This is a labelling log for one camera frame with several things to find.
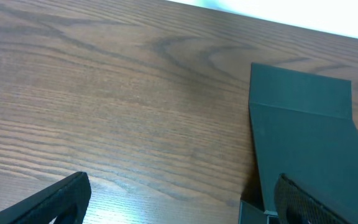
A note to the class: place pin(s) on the dark green box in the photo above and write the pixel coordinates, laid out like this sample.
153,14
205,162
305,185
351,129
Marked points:
302,126

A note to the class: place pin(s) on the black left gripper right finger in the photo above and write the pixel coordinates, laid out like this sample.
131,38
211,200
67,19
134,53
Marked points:
296,206

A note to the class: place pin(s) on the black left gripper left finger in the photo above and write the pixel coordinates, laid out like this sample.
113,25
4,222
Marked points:
64,202

